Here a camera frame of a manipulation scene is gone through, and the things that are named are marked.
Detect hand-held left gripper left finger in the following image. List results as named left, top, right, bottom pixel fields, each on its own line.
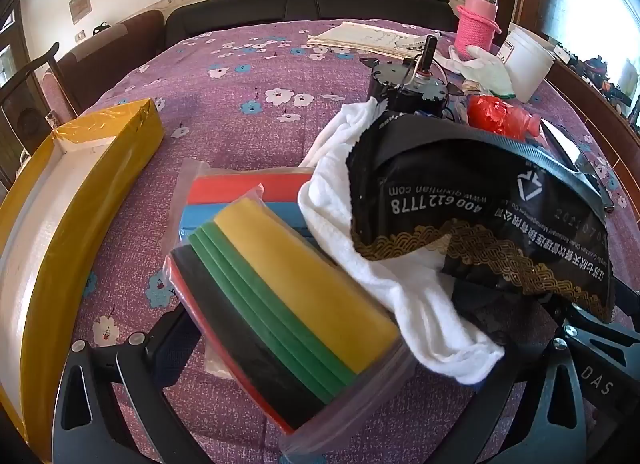
left=52, top=317, right=206, bottom=464

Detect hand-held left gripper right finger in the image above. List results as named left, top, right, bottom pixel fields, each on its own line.
left=470, top=338, right=585, bottom=464

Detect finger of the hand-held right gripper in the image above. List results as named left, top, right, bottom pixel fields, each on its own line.
left=610, top=277, right=640, bottom=318

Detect yellow cardboard box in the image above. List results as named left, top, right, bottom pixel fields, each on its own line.
left=0, top=98, right=166, bottom=463

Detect bag of yellow green sponges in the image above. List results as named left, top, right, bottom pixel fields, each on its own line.
left=165, top=197, right=417, bottom=456

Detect bag of red blue sponges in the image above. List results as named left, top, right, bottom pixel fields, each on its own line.
left=177, top=159, right=321, bottom=245

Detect white towel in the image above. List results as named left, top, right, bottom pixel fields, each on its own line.
left=298, top=97, right=506, bottom=386

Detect black plastic bag gold print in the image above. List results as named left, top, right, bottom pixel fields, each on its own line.
left=349, top=112, right=614, bottom=325

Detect red plastic bag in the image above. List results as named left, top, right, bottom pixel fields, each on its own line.
left=467, top=94, right=542, bottom=141

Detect white plastic jar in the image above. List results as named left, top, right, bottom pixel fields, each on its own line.
left=500, top=24, right=556, bottom=103

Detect white cotton glove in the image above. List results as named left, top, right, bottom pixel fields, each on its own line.
left=447, top=44, right=517, bottom=98

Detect dark wooden chair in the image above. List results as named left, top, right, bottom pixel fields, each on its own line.
left=0, top=41, right=84, bottom=186

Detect black cylindrical motor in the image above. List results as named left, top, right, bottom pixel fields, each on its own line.
left=367, top=35, right=452, bottom=118

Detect pink bottle with knitted sleeve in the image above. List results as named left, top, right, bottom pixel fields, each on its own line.
left=454, top=0, right=504, bottom=53

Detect stack of white papers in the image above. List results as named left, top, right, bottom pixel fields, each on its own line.
left=307, top=20, right=442, bottom=58

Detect black headboard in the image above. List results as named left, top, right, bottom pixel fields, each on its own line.
left=164, top=0, right=461, bottom=48

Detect black ribbed strap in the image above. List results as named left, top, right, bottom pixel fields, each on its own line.
left=475, top=137, right=616, bottom=212

